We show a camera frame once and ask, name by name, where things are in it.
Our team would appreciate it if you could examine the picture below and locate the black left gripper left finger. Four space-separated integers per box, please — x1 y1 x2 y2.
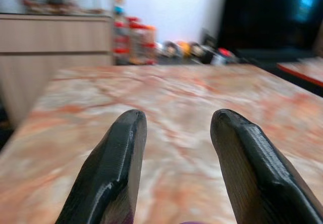
55 109 148 224

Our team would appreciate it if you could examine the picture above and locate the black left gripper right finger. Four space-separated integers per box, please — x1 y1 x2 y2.
210 108 323 224

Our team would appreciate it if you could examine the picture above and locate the marble side table red edge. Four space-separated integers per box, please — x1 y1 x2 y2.
276 57 323 88

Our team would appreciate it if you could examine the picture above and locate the light wooden sideboard cabinet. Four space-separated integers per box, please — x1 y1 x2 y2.
0 12 115 126

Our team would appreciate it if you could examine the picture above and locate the red toy storage rack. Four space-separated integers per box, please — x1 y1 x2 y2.
113 16 157 66

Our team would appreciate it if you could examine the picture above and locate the pile of colourful toys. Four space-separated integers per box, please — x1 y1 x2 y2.
155 40 239 66

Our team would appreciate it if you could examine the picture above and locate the black television screen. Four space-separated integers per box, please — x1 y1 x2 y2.
217 0 323 58

